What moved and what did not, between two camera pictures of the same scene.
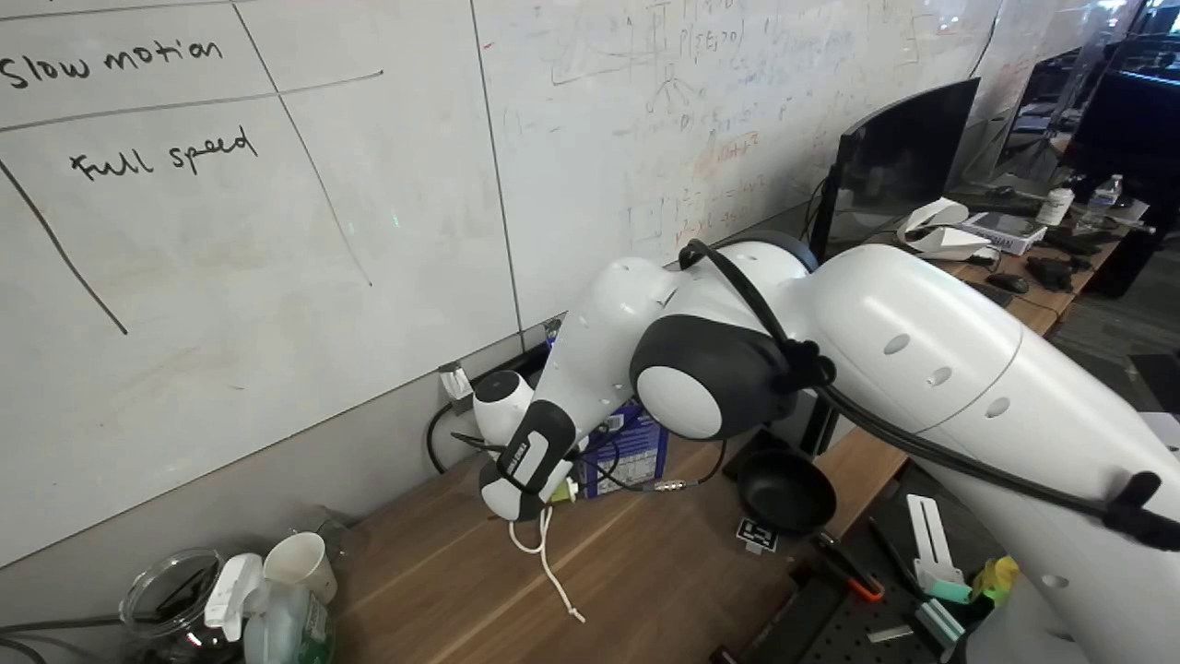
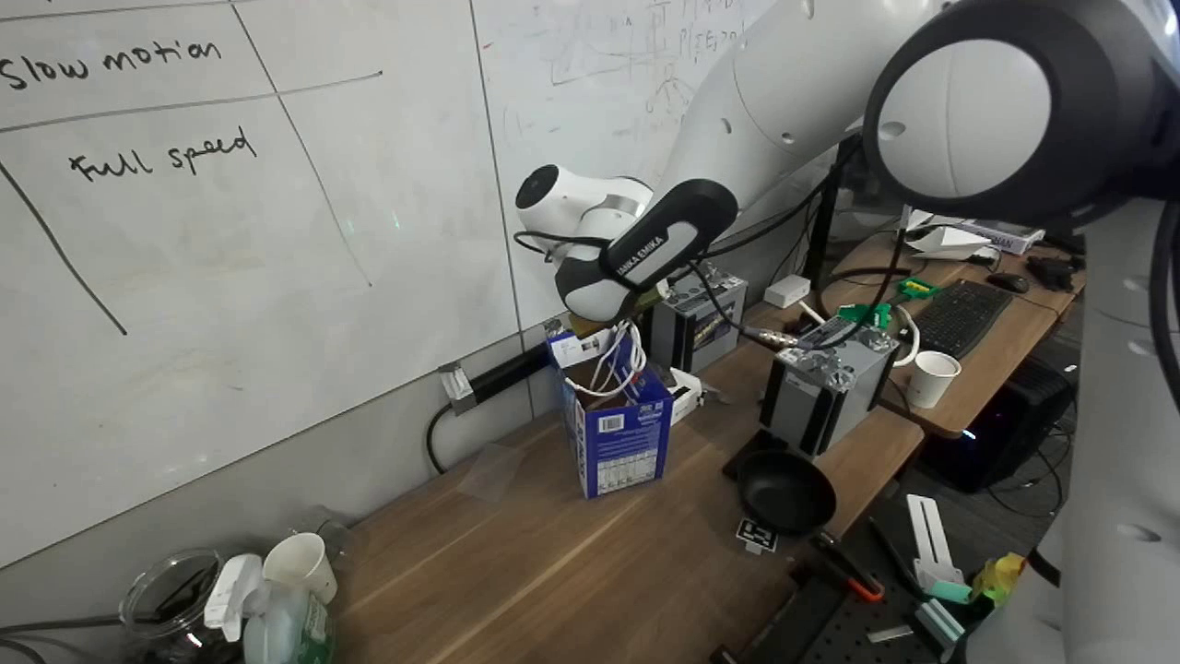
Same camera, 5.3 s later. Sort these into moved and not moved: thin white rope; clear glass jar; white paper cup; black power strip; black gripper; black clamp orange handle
Moved: black gripper; thin white rope
Not moved: clear glass jar; black clamp orange handle; black power strip; white paper cup
